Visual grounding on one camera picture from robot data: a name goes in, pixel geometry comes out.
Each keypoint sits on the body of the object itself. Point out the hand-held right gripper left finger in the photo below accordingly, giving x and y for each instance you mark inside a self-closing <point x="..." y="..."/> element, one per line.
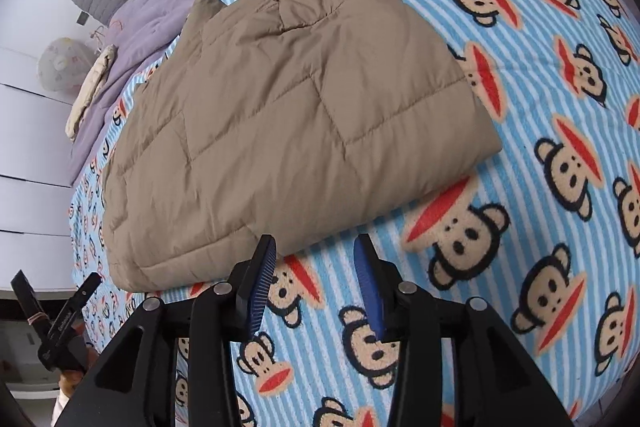
<point x="262" y="279"/>

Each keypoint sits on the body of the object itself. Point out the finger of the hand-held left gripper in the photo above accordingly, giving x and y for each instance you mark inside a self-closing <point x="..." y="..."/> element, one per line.
<point x="27" y="302"/>
<point x="84" y="289"/>

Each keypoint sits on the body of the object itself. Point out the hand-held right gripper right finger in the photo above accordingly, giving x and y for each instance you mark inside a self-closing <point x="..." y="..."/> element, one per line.
<point x="368" y="284"/>

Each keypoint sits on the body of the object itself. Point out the beige puffer jacket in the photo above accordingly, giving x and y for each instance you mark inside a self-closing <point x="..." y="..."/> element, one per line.
<point x="290" y="122"/>

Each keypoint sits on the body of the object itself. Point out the person's left forearm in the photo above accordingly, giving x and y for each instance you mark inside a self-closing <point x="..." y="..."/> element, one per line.
<point x="67" y="382"/>

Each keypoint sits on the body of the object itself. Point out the white wardrobe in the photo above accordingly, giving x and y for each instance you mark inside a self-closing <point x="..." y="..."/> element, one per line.
<point x="30" y="167"/>

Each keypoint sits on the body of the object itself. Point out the striped monkey print blanket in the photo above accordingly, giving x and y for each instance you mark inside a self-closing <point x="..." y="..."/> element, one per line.
<point x="500" y="257"/>

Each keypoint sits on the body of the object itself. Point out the cream folded jacket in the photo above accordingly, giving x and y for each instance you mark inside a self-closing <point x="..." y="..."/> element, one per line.
<point x="92" y="87"/>

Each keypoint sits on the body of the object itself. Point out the purple duvet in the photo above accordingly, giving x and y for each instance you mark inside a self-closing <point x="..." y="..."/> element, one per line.
<point x="150" y="22"/>

